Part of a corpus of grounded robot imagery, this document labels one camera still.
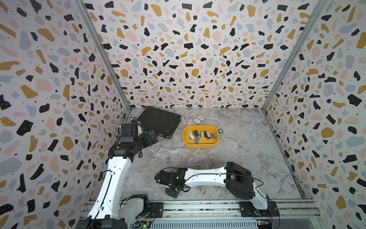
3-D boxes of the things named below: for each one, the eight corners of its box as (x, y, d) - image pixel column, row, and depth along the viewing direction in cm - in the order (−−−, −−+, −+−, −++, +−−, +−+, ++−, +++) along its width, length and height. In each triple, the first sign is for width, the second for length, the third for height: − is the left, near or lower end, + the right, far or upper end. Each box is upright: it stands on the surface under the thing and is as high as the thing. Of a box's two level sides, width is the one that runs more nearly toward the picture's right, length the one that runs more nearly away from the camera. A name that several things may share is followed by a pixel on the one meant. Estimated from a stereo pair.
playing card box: (193, 121, 116) (193, 120, 114) (199, 116, 120) (200, 114, 118) (198, 125, 113) (198, 123, 112) (205, 119, 118) (205, 117, 116)
